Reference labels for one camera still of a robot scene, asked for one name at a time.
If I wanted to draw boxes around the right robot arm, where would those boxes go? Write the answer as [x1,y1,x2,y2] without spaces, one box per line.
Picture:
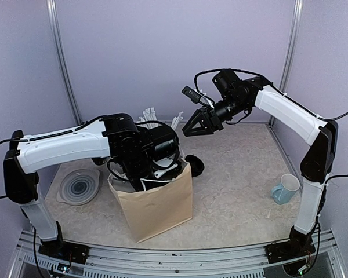
[182,70,338,257]

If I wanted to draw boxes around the stack of black lids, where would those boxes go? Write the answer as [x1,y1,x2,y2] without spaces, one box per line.
[184,155,205,177]

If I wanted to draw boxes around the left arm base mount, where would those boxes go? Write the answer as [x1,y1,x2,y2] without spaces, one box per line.
[39,221,90,265]

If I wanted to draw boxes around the aluminium front rail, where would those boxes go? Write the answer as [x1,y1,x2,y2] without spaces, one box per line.
[5,230,348,277]

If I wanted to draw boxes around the light blue ceramic mug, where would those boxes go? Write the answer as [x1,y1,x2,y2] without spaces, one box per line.
[271,174,300,205]

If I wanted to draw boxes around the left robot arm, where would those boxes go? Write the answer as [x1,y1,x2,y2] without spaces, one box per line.
[3,113,156,258]

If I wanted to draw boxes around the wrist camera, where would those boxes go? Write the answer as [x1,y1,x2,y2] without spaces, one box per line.
[146,125,179,179]
[182,68,241,108]

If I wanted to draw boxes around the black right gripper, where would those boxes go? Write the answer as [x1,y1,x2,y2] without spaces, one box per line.
[183,94,250,136]

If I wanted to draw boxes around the stack of paper cups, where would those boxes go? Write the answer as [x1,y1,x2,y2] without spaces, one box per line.
[92,158,108,166]

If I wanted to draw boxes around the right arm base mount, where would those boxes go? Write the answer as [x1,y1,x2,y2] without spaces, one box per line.
[264,227,316,264]

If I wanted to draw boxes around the brown paper takeout bag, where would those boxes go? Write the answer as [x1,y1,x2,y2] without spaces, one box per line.
[107,159,193,243]

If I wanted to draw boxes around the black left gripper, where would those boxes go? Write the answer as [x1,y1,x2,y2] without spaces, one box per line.
[121,152,166,203]

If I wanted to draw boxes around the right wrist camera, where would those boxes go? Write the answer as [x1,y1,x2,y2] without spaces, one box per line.
[182,68,241,108]

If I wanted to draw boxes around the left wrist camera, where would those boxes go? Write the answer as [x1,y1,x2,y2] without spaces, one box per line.
[146,125,179,179]

